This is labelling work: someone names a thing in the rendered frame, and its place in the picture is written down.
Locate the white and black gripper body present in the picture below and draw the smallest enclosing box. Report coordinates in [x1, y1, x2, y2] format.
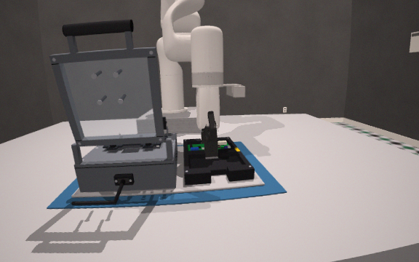
[192, 84, 223, 130]

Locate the green circuit board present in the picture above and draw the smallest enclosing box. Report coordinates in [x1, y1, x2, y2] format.
[188, 140, 231, 151]

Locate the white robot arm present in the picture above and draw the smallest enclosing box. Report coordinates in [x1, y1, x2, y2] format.
[156, 0, 245, 114]

